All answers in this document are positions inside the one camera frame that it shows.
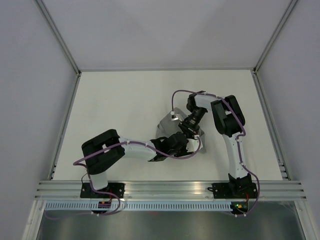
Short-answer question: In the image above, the aluminium frame post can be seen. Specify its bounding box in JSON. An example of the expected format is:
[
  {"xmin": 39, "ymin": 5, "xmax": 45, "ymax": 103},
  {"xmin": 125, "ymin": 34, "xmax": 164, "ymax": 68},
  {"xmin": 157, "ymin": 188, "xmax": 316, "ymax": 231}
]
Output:
[
  {"xmin": 252, "ymin": 0, "xmax": 300, "ymax": 75},
  {"xmin": 34, "ymin": 0, "xmax": 81, "ymax": 76}
]

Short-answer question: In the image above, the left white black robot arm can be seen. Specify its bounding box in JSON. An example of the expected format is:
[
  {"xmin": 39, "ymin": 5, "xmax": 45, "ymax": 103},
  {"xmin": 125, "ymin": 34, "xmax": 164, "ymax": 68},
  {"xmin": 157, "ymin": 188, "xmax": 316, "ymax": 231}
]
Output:
[{"xmin": 81, "ymin": 129, "xmax": 191, "ymax": 198}]

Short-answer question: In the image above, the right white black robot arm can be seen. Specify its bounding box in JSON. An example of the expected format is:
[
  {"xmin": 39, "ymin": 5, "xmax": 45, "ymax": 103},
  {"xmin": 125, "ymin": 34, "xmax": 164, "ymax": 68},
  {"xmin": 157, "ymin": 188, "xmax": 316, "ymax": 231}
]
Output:
[{"xmin": 178, "ymin": 91, "xmax": 251, "ymax": 198}]

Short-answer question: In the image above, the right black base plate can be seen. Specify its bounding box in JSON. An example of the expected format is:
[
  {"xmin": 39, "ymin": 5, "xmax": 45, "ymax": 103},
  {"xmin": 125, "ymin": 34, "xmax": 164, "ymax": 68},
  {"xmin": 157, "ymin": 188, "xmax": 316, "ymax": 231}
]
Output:
[{"xmin": 207, "ymin": 182, "xmax": 258, "ymax": 199}]

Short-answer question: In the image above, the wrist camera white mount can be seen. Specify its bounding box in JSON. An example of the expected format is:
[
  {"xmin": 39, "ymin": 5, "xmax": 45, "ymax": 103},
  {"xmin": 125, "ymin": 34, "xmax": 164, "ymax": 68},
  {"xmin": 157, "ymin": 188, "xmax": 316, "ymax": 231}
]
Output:
[
  {"xmin": 186, "ymin": 135, "xmax": 203, "ymax": 153},
  {"xmin": 170, "ymin": 111, "xmax": 183, "ymax": 121}
]

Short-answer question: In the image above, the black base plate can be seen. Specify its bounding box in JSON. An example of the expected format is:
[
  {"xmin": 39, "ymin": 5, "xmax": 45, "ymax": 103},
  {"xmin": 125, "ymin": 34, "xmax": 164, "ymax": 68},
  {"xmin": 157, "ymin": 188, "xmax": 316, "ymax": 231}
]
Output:
[
  {"xmin": 80, "ymin": 182, "xmax": 125, "ymax": 199},
  {"xmin": 207, "ymin": 182, "xmax": 258, "ymax": 199}
]

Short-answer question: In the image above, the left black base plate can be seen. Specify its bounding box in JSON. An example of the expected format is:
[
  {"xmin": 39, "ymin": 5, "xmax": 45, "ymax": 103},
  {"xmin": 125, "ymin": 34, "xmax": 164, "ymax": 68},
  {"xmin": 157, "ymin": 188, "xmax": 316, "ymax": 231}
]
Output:
[{"xmin": 80, "ymin": 182, "xmax": 125, "ymax": 199}]

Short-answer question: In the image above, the grey cloth napkin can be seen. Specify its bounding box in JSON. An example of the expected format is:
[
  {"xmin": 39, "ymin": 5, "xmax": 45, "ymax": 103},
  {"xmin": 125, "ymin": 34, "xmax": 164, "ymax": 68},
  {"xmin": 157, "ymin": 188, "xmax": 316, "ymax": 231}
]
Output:
[{"xmin": 155, "ymin": 112, "xmax": 207, "ymax": 154}]

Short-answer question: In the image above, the white slotted cable duct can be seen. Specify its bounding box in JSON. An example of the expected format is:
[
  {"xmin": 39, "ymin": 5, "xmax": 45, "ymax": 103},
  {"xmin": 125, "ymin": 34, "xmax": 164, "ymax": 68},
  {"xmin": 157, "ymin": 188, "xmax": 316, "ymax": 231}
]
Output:
[{"xmin": 45, "ymin": 200, "xmax": 232, "ymax": 212}]

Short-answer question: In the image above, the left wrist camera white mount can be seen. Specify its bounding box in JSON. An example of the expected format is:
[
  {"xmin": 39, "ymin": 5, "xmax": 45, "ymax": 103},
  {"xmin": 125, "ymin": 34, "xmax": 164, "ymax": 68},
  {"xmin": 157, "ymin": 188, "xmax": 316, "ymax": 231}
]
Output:
[{"xmin": 186, "ymin": 135, "xmax": 203, "ymax": 153}]

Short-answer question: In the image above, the aluminium mounting rail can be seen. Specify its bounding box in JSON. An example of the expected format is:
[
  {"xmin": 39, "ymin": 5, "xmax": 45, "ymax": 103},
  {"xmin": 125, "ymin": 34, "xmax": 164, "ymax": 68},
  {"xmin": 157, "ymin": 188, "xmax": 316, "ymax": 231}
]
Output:
[{"xmin": 34, "ymin": 180, "xmax": 307, "ymax": 201}]

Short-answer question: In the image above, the left aluminium frame post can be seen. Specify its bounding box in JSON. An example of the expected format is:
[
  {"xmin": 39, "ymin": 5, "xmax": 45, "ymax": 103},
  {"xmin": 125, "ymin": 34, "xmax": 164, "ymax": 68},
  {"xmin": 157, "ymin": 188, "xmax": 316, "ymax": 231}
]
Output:
[{"xmin": 34, "ymin": 0, "xmax": 81, "ymax": 76}]

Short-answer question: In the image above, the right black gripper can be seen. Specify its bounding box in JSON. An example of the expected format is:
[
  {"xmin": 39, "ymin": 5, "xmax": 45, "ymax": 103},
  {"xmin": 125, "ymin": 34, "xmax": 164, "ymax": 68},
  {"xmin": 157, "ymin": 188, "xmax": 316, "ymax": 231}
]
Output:
[{"xmin": 178, "ymin": 107, "xmax": 207, "ymax": 142}]

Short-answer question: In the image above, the right aluminium frame post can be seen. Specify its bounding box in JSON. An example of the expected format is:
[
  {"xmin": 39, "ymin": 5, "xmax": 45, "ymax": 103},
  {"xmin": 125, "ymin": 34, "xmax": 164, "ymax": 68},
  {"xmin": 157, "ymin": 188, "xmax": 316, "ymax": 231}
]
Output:
[{"xmin": 252, "ymin": 0, "xmax": 300, "ymax": 75}]

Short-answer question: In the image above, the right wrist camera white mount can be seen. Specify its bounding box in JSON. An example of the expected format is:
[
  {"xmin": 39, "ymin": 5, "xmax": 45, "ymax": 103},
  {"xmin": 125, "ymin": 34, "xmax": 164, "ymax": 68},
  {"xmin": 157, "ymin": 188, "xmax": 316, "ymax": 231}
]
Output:
[{"xmin": 170, "ymin": 111, "xmax": 183, "ymax": 121}]

